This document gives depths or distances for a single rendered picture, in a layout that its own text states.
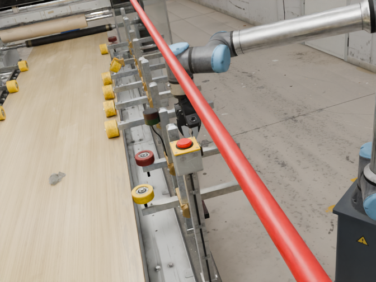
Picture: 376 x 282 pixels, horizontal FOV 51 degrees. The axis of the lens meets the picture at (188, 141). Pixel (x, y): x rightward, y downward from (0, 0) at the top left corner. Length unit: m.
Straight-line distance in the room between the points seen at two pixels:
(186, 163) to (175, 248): 0.64
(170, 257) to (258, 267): 0.85
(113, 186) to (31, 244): 0.35
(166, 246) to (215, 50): 0.79
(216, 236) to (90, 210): 1.23
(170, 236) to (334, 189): 1.50
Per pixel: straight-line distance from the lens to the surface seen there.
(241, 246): 2.44
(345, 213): 1.74
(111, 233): 1.31
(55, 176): 1.68
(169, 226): 1.70
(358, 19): 1.37
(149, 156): 1.63
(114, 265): 1.21
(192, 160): 1.01
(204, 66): 1.31
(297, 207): 2.69
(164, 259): 1.57
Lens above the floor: 1.73
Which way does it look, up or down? 29 degrees down
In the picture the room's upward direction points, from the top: 10 degrees counter-clockwise
